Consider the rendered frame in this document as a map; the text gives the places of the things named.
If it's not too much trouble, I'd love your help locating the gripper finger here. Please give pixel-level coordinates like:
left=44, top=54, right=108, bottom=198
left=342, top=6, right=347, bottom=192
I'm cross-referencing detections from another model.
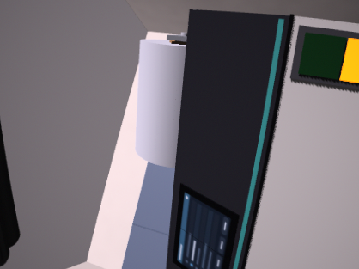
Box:
left=0, top=121, right=20, bottom=266

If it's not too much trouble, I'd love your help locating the pale grey cylinder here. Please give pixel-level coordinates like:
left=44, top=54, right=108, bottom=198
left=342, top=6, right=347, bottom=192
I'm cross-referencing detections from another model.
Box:
left=135, top=40, right=186, bottom=168

